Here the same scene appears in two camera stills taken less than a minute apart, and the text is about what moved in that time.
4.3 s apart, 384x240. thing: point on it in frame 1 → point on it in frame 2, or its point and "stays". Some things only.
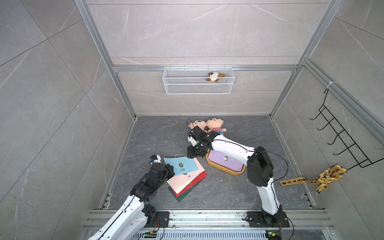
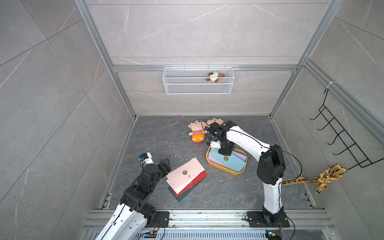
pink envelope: (178, 180) stays
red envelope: (190, 186) stays
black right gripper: (190, 150) → (227, 152)
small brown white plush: (214, 76) stays
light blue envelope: (182, 165) → (229, 162)
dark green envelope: (181, 197) stays
